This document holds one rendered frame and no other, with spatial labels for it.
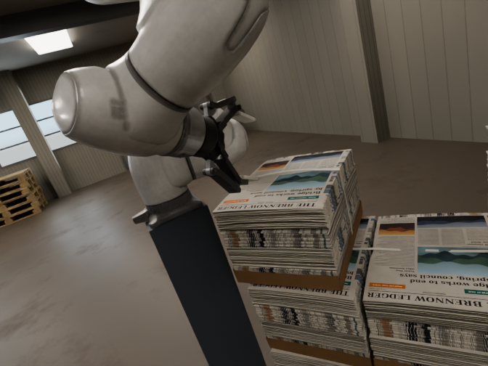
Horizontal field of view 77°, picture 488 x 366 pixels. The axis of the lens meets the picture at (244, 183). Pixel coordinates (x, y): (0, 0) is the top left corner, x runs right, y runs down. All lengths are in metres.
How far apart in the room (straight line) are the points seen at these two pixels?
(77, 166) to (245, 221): 7.98
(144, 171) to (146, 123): 0.59
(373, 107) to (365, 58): 0.62
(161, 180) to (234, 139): 0.26
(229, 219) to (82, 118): 0.47
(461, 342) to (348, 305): 0.22
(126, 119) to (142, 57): 0.07
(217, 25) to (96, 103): 0.16
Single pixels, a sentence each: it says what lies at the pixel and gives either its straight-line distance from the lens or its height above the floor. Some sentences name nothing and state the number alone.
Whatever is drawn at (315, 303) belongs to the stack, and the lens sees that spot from 0.82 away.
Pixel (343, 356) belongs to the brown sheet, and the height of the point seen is 0.64.
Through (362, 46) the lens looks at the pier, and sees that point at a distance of 4.41.
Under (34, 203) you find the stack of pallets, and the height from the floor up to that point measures 0.21.
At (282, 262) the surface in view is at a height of 0.91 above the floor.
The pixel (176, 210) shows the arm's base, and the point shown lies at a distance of 1.02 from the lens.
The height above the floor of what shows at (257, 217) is 1.04.
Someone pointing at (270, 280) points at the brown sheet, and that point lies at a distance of 0.84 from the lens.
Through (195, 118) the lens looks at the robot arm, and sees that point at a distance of 0.50.
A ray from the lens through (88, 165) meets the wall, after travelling 8.60.
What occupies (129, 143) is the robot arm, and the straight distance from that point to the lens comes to 0.42.
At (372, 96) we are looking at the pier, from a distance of 4.48.
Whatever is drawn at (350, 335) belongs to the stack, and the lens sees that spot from 0.87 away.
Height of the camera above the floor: 1.35
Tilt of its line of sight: 18 degrees down
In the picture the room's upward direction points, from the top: 18 degrees counter-clockwise
